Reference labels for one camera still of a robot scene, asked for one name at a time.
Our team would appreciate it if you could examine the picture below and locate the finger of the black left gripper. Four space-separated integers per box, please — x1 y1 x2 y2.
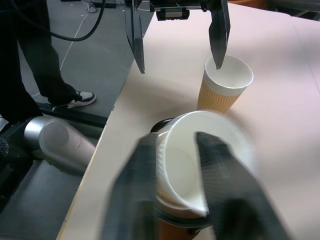
124 0 146 75
207 0 231 71

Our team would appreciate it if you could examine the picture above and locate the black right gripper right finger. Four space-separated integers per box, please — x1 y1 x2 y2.
194 131 294 240

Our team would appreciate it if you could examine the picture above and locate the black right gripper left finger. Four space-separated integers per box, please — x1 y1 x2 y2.
99 133 161 240

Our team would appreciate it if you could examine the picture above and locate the white-lined paper cup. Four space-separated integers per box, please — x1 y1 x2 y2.
155 111 257 216

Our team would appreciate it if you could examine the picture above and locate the orange ribbed paper cup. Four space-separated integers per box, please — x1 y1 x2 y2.
155 131 209 240
196 55 254 116

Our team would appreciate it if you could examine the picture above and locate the dark grey background object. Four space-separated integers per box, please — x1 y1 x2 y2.
266 0 320 18

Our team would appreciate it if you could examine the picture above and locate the silver robot body segment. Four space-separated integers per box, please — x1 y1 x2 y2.
23 116 98 176

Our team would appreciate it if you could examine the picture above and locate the person in black trousers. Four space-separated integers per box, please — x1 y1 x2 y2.
0 0 97 123

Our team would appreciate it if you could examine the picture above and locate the black robot body housing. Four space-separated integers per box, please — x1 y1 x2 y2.
0 121 35 201

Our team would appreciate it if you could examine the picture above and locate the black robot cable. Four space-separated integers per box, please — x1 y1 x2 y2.
9 0 106 42

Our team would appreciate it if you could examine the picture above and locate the thin white floor cable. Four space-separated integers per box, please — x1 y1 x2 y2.
59 0 97 70

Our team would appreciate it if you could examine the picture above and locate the black floor frame bar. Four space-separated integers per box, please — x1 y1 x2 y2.
36 101 109 129

